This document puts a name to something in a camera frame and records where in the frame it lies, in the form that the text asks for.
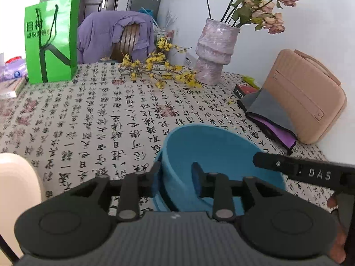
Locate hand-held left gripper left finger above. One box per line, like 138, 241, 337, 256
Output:
66, 161, 163, 222

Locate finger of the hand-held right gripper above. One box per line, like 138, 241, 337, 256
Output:
253, 151, 299, 182

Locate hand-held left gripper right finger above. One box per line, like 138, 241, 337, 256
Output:
191, 162, 287, 221

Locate cream plate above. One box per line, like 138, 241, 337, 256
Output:
0, 153, 45, 259

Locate person's right hand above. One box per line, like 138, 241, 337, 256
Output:
327, 195, 347, 264

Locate grey purple folded cloth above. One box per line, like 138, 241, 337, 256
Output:
237, 88, 297, 156

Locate pink hard case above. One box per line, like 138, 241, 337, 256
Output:
262, 49, 347, 145

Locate small red box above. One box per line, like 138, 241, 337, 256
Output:
233, 84, 260, 98

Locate calligraphy printed tablecloth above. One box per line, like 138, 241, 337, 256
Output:
0, 61, 343, 221

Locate yellow flower branch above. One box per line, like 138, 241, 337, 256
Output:
118, 37, 203, 90

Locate lilac ceramic vase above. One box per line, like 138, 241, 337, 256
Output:
194, 18, 240, 86

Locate wooden chair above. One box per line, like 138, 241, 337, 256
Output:
112, 23, 142, 62

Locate dried pink roses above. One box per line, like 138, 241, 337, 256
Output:
194, 0, 299, 35

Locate purple jacket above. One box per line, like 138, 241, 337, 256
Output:
77, 11, 154, 64

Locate flat book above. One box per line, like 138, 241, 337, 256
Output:
0, 76, 28, 100

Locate green paper bag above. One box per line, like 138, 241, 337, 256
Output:
24, 0, 80, 85

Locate blue basket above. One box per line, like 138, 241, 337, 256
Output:
138, 6, 155, 18

